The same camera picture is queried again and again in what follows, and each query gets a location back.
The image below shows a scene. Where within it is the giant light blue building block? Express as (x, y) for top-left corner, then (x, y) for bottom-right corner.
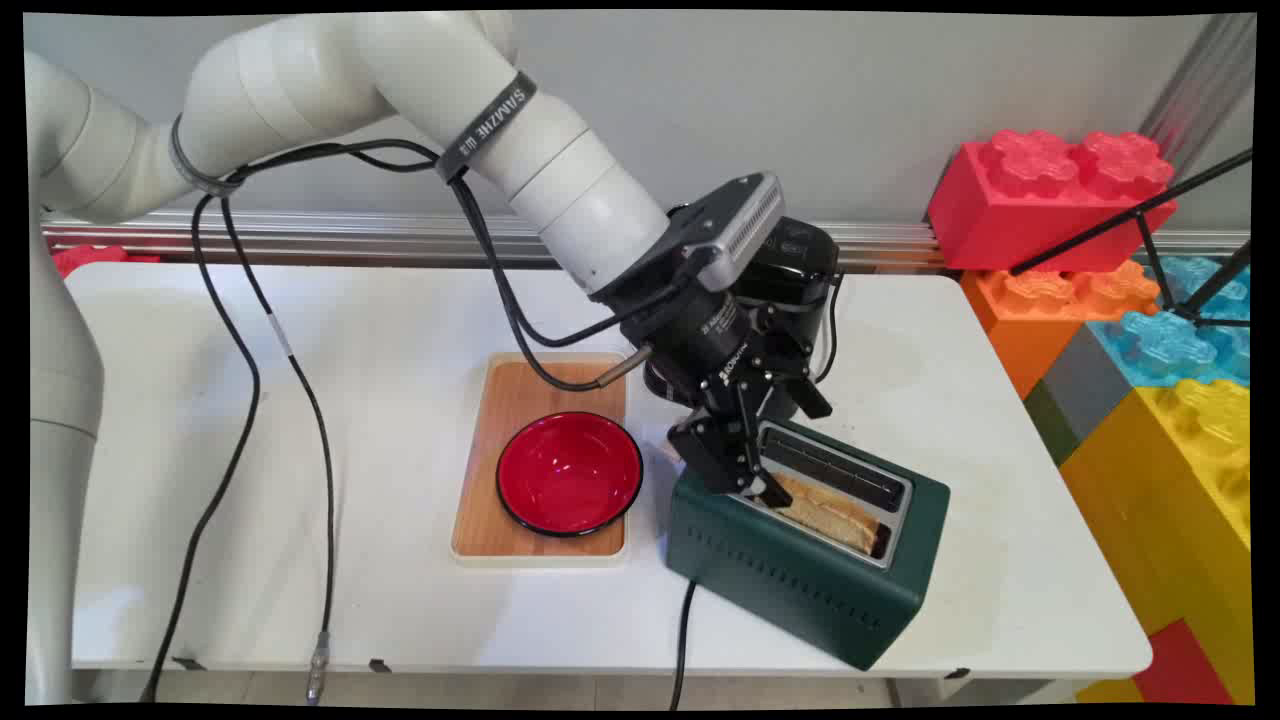
(1088, 255), (1252, 390)

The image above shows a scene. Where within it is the black printed velcro strap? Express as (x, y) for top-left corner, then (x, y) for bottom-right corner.
(434, 70), (539, 184)

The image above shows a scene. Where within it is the black toaster power cable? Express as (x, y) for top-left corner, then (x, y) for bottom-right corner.
(667, 578), (699, 712)

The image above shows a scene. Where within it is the dark green toaster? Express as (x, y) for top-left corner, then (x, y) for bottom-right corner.
(667, 416), (951, 672)

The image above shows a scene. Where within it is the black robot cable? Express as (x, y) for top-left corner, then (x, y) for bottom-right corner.
(140, 140), (661, 704)

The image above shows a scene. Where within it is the giant green building block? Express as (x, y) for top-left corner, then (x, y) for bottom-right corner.
(1022, 380), (1077, 467)

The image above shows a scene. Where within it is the black tripod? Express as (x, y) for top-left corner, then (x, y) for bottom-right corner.
(1010, 148), (1254, 330)

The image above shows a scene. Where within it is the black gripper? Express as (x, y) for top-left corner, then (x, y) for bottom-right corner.
(600, 268), (834, 507)

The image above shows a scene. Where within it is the giant red building block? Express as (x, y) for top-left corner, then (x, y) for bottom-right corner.
(926, 129), (1179, 272)

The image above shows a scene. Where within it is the black coffee machine cable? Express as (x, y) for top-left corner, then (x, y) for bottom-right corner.
(815, 275), (847, 387)

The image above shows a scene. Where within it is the grey cable strap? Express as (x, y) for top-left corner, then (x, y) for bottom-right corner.
(168, 113), (247, 198)

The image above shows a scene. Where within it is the slanted aluminium profile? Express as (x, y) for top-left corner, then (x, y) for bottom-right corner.
(1140, 14), (1257, 183)

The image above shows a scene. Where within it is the black cable with metal plug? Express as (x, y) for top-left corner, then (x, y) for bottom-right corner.
(218, 140), (701, 706)

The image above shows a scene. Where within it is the giant orange building block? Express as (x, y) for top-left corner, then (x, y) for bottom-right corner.
(960, 260), (1163, 401)

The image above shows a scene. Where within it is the black coffee machine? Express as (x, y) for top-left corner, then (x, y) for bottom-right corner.
(745, 215), (843, 423)

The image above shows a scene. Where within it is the small red block face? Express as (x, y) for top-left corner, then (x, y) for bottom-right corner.
(1132, 618), (1237, 706)

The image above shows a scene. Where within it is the toasted bread slice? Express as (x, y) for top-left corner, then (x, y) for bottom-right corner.
(768, 470), (882, 557)

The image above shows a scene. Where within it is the wooden tray with white rim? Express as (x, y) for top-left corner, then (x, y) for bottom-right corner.
(450, 352), (631, 570)

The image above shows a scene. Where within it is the giant yellow building block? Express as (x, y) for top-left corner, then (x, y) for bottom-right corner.
(1060, 378), (1256, 705)

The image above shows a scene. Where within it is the red bowl with black rim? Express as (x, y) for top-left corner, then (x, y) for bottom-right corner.
(496, 411), (645, 539)

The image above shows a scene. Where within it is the giant grey building block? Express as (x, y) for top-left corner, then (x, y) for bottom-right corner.
(1040, 325), (1133, 447)

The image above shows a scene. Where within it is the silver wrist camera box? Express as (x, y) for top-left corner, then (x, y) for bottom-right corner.
(618, 172), (787, 297)

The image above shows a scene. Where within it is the horizontal aluminium wall rail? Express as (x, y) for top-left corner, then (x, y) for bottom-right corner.
(40, 208), (1251, 273)

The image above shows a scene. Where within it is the red block behind table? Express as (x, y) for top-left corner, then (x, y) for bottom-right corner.
(52, 244), (161, 280)

